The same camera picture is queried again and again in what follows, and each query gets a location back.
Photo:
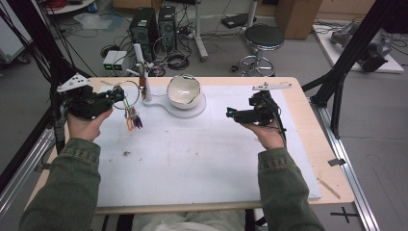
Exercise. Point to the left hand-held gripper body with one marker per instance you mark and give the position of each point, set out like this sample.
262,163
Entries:
85,104

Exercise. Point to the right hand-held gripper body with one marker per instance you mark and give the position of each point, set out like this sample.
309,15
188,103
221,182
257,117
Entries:
256,114

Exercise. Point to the white key stand with pole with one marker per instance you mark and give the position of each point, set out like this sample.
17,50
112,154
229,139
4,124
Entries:
173,109

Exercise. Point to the person's left hand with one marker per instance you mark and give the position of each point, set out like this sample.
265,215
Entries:
85,126

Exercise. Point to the person's right hand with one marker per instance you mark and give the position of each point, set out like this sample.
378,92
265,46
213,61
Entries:
267,136

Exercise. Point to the white power supply unit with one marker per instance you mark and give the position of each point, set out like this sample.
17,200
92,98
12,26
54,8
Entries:
120,61
109,61

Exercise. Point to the white bowl with gold rim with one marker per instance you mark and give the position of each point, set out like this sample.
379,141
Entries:
183,91

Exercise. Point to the black computer tower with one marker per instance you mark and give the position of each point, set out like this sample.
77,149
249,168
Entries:
167,27
143,27

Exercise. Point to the white foam mat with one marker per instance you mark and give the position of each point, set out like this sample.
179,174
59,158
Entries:
179,160

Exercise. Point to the clear plastic bag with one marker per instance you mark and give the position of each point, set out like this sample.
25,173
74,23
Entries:
93,20

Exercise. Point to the black round stool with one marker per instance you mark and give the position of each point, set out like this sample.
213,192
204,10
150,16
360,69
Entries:
263,37

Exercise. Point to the white desk leg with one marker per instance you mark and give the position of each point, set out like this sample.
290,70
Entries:
251,12
200,35

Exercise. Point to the flat black device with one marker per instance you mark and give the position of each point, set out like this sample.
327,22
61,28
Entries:
237,20

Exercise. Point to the black metal clip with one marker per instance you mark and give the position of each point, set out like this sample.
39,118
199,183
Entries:
336,162

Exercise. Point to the white round table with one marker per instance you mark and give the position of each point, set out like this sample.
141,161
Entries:
69,7

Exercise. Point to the white panel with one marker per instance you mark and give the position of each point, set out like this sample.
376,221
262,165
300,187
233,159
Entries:
12,38

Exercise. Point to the white floor board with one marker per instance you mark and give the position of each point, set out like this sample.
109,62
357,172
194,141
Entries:
333,51

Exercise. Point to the thin wooden stick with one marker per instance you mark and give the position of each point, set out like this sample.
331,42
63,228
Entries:
328,188

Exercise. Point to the brown cardboard box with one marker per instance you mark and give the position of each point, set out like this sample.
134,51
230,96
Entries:
296,17

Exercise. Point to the person's legs in grey trousers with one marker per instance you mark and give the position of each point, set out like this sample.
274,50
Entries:
189,222

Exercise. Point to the grey robot equipment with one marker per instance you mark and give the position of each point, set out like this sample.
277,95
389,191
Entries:
372,48

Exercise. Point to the black metal frame strut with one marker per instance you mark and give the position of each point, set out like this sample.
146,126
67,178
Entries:
352,48
38,41

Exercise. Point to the aluminium rail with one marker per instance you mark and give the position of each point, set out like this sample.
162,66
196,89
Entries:
12,195
349,179

